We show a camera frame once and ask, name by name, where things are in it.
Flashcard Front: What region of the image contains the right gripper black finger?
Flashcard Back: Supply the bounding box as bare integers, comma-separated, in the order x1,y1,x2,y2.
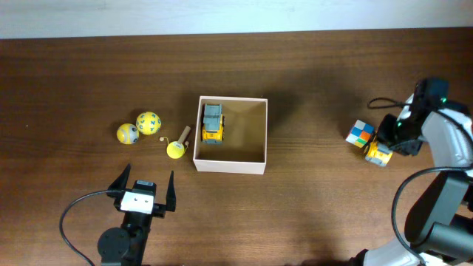
389,139,423,156
376,114,397,146

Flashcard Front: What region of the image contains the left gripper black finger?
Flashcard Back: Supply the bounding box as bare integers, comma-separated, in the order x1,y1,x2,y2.
106,164,131,198
166,171,177,212

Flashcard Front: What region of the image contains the yellow grey mixer truck toy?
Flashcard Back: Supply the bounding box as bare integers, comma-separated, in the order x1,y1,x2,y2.
364,140,393,167

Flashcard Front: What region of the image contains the yellow grey dump truck toy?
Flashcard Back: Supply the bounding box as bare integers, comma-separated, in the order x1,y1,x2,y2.
201,103,225,145

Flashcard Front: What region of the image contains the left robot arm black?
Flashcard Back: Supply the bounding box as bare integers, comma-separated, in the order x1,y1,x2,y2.
97,165,177,266

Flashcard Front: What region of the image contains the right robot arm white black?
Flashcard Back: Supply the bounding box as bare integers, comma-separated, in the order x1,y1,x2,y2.
346,78,472,266

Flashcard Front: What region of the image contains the colourful puzzle cube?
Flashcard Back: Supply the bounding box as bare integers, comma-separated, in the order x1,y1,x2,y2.
345,120,375,148

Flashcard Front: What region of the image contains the yellow wooden rattle drum toy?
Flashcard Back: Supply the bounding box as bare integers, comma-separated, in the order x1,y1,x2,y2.
159,126,191,160

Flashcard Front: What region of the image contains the yellow and grey ball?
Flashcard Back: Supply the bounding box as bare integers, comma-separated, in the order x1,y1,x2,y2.
116,123,140,145

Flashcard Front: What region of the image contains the yellow ball with blue letters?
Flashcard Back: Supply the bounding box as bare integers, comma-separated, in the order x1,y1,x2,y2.
136,112,162,135

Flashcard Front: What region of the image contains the white cardboard box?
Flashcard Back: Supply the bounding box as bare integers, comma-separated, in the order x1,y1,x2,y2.
193,96,268,174

